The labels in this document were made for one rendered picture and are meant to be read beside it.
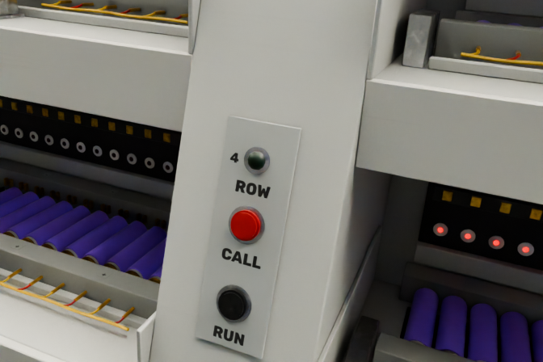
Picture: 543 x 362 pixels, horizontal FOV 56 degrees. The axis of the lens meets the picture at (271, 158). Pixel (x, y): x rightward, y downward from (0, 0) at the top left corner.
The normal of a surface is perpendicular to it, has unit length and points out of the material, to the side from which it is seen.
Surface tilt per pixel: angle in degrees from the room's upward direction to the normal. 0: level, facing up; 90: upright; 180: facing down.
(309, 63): 90
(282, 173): 90
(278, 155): 90
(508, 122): 105
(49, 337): 15
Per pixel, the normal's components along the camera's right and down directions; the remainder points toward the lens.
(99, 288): -0.37, 0.31
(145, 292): 0.07, -0.93
